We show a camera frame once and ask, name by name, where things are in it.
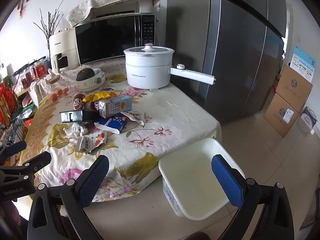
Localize black striped box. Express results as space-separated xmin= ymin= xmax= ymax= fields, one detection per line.
xmin=59 ymin=110 xmax=100 ymax=123

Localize cream kitchen appliance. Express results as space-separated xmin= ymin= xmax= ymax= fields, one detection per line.
xmin=48 ymin=27 xmax=78 ymax=72

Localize black wire rack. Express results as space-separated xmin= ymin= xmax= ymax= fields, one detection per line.
xmin=0 ymin=62 xmax=48 ymax=150

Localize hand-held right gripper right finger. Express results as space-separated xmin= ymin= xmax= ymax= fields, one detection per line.
xmin=211 ymin=154 xmax=295 ymax=240

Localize red gift bags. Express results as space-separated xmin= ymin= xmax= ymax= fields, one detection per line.
xmin=0 ymin=82 xmax=18 ymax=123

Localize black microwave oven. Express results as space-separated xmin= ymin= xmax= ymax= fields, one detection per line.
xmin=75 ymin=14 xmax=157 ymax=67

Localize light blue milk carton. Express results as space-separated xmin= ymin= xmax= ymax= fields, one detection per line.
xmin=99 ymin=95 xmax=133 ymax=118

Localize white nut snack packet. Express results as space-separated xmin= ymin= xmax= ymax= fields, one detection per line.
xmin=75 ymin=132 xmax=108 ymax=155

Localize white electric cooking pot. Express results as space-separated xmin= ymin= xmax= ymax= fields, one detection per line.
xmin=123 ymin=43 xmax=216 ymax=90

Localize blue wall poster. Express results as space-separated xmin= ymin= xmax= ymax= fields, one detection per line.
xmin=290 ymin=46 xmax=320 ymax=83

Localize crumpled white tissue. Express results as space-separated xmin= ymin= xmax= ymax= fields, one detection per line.
xmin=62 ymin=122 xmax=88 ymax=138

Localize floral cloth cover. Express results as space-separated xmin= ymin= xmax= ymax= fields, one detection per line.
xmin=66 ymin=0 xmax=162 ymax=28

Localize cardboard box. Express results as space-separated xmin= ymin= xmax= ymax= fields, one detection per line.
xmin=276 ymin=64 xmax=313 ymax=113
xmin=264 ymin=92 xmax=302 ymax=138

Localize red wall decoration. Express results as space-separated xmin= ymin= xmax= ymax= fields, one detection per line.
xmin=16 ymin=0 xmax=32 ymax=18

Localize grey refrigerator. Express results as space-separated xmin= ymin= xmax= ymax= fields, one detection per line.
xmin=199 ymin=0 xmax=288 ymax=125

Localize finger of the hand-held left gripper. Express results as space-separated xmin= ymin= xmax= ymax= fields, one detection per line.
xmin=15 ymin=151 xmax=52 ymax=178
xmin=0 ymin=140 xmax=27 ymax=165

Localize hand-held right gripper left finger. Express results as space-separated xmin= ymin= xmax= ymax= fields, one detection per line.
xmin=27 ymin=155 xmax=110 ymax=240

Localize dried bare branches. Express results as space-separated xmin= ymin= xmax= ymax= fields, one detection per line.
xmin=33 ymin=0 xmax=64 ymax=55

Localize white plastic bin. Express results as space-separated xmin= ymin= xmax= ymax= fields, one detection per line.
xmin=158 ymin=137 xmax=247 ymax=221

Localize floral tablecloth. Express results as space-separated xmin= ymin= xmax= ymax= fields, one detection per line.
xmin=19 ymin=55 xmax=222 ymax=203

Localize blue biscuit box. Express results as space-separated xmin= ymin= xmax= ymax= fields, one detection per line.
xmin=94 ymin=114 xmax=129 ymax=135

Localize dark green pumpkin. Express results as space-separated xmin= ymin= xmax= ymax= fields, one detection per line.
xmin=76 ymin=68 xmax=95 ymax=82

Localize yellow snack bag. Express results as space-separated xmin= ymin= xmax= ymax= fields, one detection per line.
xmin=84 ymin=91 xmax=117 ymax=103

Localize white boxy appliance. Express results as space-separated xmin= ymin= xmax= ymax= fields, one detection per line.
xmin=89 ymin=0 xmax=154 ymax=22

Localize printed paper bag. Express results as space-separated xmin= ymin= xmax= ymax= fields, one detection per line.
xmin=300 ymin=106 xmax=318 ymax=134

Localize white bowl green handles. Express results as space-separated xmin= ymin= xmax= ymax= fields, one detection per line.
xmin=76 ymin=69 xmax=107 ymax=92

